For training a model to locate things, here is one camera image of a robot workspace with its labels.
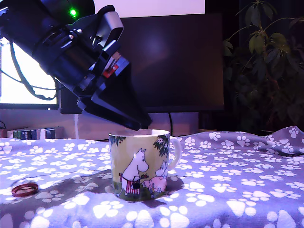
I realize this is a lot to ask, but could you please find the cartoon print coffee mug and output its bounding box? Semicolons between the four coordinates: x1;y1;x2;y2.
108;129;183;202

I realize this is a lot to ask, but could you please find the red coffee capsule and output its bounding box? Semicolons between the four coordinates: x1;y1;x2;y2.
11;182;39;198

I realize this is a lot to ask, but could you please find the lit computer monitor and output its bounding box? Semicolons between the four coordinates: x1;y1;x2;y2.
0;39;59;111

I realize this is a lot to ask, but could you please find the black switched-off monitor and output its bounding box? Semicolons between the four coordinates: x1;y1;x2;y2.
60;13;225;131

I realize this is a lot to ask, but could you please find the grey paw print cloth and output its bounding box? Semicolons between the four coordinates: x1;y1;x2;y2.
0;125;304;228

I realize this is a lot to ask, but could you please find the potted green plant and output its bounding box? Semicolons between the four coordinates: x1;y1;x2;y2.
222;0;304;136

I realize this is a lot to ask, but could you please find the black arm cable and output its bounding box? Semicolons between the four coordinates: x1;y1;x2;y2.
9;40;59;101

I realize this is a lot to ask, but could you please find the black monitor cable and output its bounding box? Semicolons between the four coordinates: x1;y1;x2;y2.
168;112;174;138

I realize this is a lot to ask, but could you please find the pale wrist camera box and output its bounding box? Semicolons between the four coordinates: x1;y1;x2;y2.
90;5;124;57

